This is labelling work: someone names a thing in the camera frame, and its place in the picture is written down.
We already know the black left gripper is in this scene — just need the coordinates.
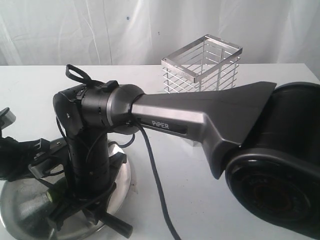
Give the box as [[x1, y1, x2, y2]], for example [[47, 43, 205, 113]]
[[0, 136, 51, 182]]

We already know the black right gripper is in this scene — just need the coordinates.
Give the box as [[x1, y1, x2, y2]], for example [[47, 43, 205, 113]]
[[47, 132, 127, 227]]

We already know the green cucumber piece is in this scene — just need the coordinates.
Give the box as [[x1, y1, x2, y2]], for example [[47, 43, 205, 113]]
[[46, 189, 63, 203]]

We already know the black kitchen knife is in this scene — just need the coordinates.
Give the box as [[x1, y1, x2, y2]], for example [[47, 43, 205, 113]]
[[100, 213, 133, 239]]

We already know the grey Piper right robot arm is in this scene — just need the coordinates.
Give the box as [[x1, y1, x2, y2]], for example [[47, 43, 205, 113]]
[[53, 81, 320, 239]]

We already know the round stainless steel plate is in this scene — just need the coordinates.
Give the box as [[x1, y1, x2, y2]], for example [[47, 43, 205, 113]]
[[0, 139, 131, 240]]

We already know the white backdrop curtain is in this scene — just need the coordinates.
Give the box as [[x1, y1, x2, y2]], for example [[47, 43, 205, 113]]
[[0, 0, 320, 70]]

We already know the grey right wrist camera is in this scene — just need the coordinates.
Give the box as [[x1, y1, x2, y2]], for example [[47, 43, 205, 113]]
[[28, 154, 68, 180]]

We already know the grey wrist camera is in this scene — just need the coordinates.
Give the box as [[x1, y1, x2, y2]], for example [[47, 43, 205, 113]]
[[28, 154, 68, 180], [0, 107, 16, 130]]

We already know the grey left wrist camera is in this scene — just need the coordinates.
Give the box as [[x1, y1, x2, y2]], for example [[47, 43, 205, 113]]
[[0, 107, 16, 130]]

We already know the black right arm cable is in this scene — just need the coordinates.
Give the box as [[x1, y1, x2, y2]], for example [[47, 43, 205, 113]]
[[65, 64, 182, 240]]

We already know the wire metal utensil holder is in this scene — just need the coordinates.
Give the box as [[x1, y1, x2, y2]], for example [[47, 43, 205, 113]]
[[161, 34, 243, 94]]

